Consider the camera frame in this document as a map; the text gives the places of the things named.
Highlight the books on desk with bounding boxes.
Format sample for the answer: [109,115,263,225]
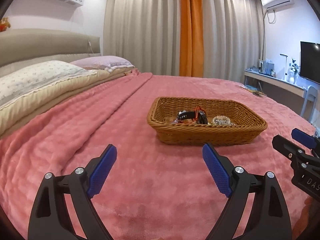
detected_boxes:
[258,59,274,76]

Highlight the items on bed edge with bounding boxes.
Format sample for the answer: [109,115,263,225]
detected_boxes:
[238,85,266,97]

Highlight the orange plush toy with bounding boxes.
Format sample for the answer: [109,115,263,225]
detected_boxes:
[0,17,11,32]

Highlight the brown wicker basket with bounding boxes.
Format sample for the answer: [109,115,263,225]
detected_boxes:
[147,97,267,146]

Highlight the black wrist watch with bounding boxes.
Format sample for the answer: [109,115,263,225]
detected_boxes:
[177,110,208,125]

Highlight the light blue chair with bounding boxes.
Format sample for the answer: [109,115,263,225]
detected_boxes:
[300,86,318,122]

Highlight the white floral pillow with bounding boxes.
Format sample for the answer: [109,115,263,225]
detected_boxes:
[1,60,97,106]

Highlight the white desk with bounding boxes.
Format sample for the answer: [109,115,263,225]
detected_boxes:
[244,69,306,98]

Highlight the lilac pillow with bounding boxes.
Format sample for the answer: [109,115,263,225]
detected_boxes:
[71,56,134,73]

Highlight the orange curtain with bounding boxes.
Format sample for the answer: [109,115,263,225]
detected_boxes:
[179,0,204,77]

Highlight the black television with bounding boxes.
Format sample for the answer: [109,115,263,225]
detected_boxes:
[300,41,320,83]

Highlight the white vase with flowers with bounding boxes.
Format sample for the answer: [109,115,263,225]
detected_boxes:
[287,59,299,84]

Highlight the beige curtains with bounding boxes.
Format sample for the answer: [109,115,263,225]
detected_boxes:
[103,0,265,81]

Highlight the white desk lamp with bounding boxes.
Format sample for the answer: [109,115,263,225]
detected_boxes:
[280,53,288,76]

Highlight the pink plush bed blanket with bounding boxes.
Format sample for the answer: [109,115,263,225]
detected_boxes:
[1,73,314,239]

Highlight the clear bead bracelet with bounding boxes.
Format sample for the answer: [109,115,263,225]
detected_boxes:
[211,115,234,127]

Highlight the cream folded quilt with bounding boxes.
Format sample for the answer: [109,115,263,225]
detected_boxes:
[1,67,137,138]

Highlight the red string bracelet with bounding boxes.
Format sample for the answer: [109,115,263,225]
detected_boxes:
[172,106,208,125]

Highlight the beige padded headboard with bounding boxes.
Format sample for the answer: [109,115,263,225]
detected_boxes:
[1,29,101,77]

